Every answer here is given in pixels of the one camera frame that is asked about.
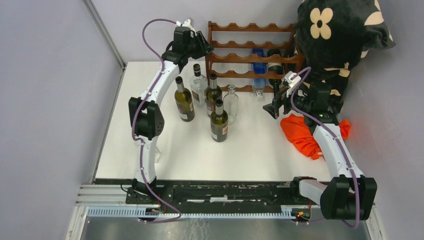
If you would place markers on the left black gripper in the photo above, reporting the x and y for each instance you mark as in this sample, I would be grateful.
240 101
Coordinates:
205 48

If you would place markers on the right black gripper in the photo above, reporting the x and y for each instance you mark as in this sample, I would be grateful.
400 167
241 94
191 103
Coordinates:
273 108

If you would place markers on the blue square bottle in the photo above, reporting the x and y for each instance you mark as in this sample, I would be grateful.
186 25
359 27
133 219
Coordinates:
258 84

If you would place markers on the green wine bottle white label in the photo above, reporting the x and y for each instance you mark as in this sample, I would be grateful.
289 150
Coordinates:
277 68

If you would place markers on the small clear glass bottle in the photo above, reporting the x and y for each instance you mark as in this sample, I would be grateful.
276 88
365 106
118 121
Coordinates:
231 101

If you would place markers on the green wine bottle front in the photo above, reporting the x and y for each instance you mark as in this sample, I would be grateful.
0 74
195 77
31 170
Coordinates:
219 121

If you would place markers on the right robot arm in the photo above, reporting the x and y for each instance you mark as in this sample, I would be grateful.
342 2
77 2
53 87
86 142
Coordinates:
349 195

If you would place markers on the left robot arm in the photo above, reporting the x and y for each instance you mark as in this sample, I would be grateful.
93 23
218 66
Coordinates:
146 119

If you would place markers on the clear bottle black cap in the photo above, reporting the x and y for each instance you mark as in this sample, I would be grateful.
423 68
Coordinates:
198 85

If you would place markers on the brown wooden wine rack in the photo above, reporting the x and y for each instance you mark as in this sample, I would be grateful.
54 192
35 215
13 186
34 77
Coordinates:
232 58

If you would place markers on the green wine bottle middle back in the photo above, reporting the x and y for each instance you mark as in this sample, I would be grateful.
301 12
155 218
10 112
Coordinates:
213 93

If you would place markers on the green wine bottle far left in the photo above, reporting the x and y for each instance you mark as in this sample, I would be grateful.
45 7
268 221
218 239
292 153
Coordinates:
184 101

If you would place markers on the clear empty lying bottle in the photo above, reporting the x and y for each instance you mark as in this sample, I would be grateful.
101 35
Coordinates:
157 151

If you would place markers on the orange cloth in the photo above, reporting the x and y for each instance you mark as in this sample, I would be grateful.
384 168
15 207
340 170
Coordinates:
299 135

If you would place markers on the black floral blanket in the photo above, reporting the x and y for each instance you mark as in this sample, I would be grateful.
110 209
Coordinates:
335 35

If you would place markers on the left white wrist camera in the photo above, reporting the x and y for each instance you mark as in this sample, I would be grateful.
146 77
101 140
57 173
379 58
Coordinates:
189 23

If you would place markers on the black mounting rail base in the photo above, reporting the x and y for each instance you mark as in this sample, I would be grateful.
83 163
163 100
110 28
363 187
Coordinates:
207 199

